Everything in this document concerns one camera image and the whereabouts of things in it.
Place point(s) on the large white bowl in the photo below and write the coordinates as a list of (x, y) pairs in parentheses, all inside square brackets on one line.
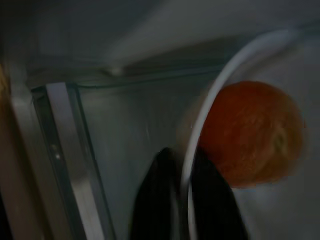
[(275, 212)]

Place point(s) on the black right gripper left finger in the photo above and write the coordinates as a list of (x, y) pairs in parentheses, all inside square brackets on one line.
[(157, 200)]

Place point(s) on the glass fridge shelf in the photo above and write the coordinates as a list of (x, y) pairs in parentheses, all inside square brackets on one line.
[(120, 120)]

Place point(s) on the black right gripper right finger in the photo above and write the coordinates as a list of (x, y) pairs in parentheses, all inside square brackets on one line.
[(215, 212)]

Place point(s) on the orange fruit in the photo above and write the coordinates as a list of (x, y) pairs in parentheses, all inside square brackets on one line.
[(252, 130)]

